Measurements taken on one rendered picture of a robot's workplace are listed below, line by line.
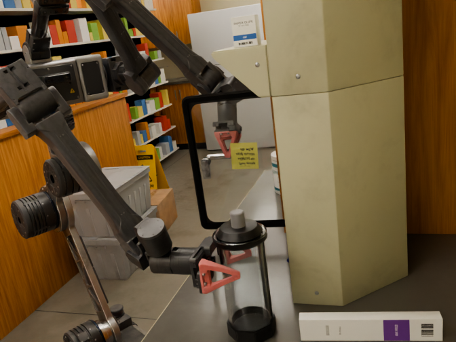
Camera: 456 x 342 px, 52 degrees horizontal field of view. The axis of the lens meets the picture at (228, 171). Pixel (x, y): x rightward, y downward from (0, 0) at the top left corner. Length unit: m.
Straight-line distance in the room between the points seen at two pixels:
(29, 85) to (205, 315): 0.63
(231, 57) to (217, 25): 5.15
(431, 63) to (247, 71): 0.53
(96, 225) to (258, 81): 2.47
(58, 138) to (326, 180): 0.56
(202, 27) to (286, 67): 5.26
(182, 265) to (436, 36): 0.81
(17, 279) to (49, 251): 0.32
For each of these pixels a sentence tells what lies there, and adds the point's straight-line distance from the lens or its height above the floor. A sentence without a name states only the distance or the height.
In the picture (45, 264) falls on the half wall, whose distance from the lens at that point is 3.38.
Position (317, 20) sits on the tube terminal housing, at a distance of 0.91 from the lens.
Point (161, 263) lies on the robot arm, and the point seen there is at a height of 1.11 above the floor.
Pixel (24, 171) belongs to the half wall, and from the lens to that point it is 3.21.
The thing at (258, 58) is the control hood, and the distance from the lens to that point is 0.93.
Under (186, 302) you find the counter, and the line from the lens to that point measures 1.17.
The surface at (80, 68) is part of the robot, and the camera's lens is 1.69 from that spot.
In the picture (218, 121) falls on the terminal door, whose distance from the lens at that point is 1.29.
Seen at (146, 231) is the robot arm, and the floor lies 1.19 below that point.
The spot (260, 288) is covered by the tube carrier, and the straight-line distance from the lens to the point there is 0.95.
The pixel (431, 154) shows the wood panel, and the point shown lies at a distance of 1.34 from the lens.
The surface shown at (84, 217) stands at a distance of 3.29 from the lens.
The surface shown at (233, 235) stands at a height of 1.18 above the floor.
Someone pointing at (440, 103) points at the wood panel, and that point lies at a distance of 1.31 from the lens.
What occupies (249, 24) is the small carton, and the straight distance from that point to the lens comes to 0.99.
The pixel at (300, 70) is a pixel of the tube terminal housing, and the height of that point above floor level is 1.46.
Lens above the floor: 1.55
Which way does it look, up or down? 17 degrees down
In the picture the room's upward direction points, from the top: 8 degrees counter-clockwise
